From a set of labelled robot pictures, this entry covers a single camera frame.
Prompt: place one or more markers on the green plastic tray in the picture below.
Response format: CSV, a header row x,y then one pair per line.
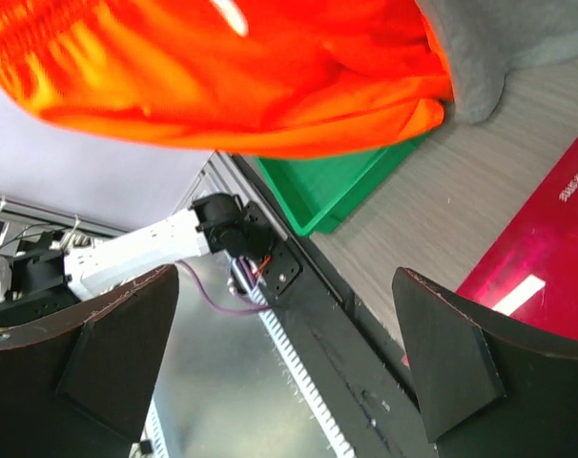
x,y
318,195

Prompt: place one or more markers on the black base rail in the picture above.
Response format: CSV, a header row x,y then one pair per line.
x,y
352,361

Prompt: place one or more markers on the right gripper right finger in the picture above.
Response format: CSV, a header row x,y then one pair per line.
x,y
487,385

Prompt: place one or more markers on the red folder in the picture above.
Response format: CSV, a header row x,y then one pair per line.
x,y
530,272

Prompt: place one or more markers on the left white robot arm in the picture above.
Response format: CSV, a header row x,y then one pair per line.
x,y
218,222

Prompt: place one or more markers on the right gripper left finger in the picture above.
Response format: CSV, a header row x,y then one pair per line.
x,y
79,382

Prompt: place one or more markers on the white cable duct strip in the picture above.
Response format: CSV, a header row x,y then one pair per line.
x,y
236,387

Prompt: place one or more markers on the orange shorts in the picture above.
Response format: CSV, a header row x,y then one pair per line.
x,y
280,79

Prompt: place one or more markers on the grey shorts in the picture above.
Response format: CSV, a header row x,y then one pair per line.
x,y
483,41

